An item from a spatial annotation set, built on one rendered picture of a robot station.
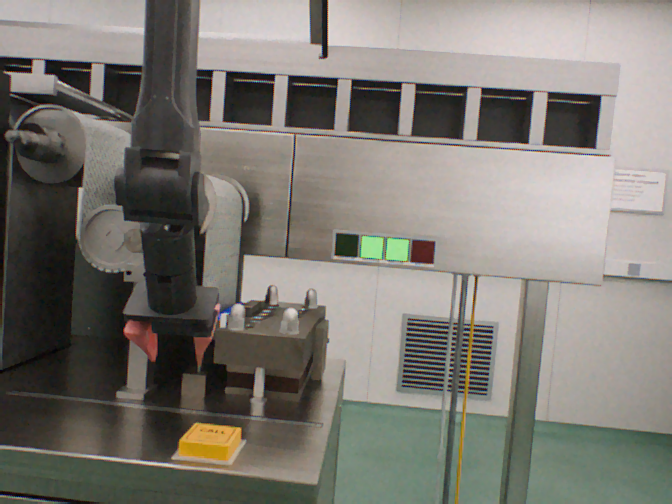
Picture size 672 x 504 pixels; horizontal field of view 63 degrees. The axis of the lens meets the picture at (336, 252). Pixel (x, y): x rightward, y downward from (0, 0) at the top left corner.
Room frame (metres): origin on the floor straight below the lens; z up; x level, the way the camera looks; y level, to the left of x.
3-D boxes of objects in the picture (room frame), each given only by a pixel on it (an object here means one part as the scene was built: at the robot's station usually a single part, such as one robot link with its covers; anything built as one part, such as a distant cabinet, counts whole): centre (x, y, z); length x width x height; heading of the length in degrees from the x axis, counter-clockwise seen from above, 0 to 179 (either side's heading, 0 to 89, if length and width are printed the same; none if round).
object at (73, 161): (1.16, 0.54, 1.33); 0.25 x 0.14 x 0.14; 176
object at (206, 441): (0.76, 0.15, 0.91); 0.07 x 0.07 x 0.02; 86
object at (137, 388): (0.97, 0.34, 1.05); 0.06 x 0.05 x 0.31; 176
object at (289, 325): (0.99, 0.07, 1.05); 0.04 x 0.04 x 0.04
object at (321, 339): (1.17, 0.01, 0.96); 0.10 x 0.03 x 0.11; 176
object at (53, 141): (1.00, 0.55, 1.33); 0.06 x 0.06 x 0.06; 86
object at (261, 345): (1.16, 0.11, 1.00); 0.40 x 0.16 x 0.06; 176
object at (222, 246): (1.12, 0.23, 1.11); 0.23 x 0.01 x 0.18; 176
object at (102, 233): (1.14, 0.41, 1.17); 0.26 x 0.12 x 0.12; 176
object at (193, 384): (1.13, 0.23, 0.92); 0.28 x 0.04 x 0.04; 176
